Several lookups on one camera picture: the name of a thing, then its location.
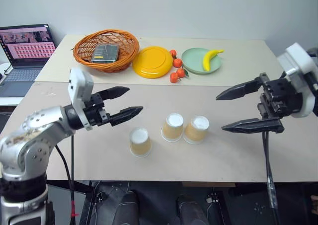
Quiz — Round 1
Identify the dark rounded shape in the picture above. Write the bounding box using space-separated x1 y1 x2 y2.
118 191 140 225
175 193 210 225

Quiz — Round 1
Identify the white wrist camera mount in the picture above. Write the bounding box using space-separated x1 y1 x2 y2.
276 42 318 119
67 67 95 132

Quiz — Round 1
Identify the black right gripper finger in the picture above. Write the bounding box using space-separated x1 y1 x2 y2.
221 117 285 135
215 76 263 101

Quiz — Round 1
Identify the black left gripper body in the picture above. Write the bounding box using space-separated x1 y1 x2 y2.
82 92 111 127

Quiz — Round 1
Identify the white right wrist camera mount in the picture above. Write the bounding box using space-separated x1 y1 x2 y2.
276 42 318 119

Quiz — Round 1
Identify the grey open laptop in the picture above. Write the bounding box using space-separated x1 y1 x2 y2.
0 23 58 98

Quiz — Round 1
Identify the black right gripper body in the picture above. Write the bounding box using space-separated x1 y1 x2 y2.
257 72 305 119

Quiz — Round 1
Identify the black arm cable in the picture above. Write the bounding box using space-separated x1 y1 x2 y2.
261 131 279 225
54 133 80 225

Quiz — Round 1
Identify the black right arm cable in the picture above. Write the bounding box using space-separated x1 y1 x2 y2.
261 131 279 225

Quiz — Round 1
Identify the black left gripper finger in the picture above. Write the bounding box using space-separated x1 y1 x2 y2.
98 86 131 102
109 106 144 127

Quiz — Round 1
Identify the yellow paper cup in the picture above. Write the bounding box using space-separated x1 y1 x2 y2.
129 127 152 158
182 115 210 146
160 113 185 143

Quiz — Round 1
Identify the orange wicker basket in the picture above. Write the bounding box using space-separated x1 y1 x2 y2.
73 29 141 74

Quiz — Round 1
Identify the black flat box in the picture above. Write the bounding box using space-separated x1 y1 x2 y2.
90 44 120 64

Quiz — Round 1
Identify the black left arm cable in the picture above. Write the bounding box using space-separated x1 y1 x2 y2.
54 133 80 225

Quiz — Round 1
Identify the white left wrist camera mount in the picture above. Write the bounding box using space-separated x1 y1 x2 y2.
67 67 95 132

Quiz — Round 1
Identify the green plastic plate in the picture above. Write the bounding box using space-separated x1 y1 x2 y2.
181 47 223 75

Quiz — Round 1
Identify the yellow banana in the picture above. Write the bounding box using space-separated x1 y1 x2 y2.
202 49 225 72

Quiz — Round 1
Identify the yellow plastic plate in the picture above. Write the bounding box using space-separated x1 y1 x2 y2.
131 46 174 79

